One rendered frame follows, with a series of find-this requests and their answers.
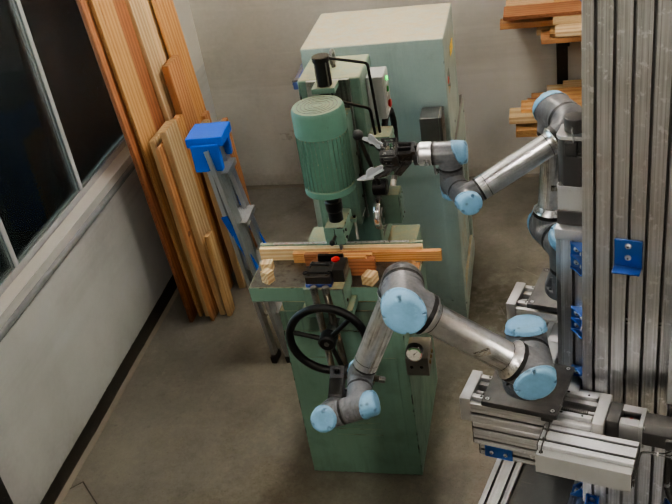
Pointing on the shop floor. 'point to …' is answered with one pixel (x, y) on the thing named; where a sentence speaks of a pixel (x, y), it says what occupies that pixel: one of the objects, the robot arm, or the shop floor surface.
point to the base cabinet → (393, 452)
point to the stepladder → (235, 214)
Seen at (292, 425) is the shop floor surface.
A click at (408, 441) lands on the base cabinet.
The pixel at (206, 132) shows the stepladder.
